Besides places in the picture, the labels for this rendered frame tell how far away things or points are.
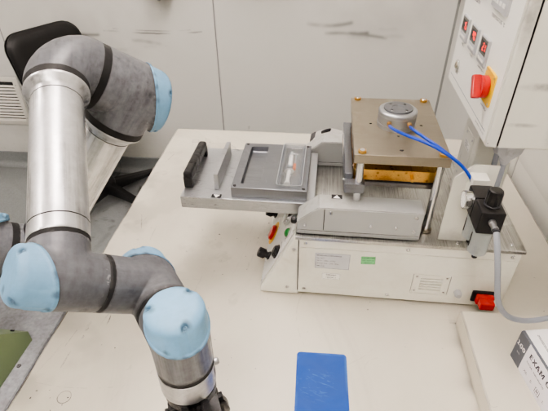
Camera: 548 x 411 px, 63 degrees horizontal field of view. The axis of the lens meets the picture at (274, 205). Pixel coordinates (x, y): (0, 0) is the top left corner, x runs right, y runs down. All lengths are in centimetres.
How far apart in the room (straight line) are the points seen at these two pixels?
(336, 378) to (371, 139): 47
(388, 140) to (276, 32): 163
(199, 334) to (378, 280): 56
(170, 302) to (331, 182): 65
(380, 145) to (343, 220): 16
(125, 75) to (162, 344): 47
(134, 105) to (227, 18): 170
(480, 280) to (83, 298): 79
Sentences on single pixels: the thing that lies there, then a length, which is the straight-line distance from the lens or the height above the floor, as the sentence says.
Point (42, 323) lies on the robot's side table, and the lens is 114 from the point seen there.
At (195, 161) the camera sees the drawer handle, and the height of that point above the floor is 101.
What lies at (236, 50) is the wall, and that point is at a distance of 254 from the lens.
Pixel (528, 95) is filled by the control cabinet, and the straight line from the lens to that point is 84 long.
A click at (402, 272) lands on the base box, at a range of 101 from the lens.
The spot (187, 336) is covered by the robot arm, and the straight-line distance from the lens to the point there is 54.
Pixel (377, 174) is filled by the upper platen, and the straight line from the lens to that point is 93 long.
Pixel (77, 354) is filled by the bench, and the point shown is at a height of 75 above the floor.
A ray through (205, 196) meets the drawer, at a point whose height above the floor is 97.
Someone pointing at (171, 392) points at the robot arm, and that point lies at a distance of 63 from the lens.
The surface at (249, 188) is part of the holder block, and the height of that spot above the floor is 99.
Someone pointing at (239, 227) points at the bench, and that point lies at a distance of 125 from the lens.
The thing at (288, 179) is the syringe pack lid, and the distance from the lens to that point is 97.
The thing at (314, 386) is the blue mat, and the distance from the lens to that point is 93.
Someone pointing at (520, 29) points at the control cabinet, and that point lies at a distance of 80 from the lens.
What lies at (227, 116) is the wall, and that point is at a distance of 269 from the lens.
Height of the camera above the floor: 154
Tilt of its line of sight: 36 degrees down
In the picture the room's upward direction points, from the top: 1 degrees counter-clockwise
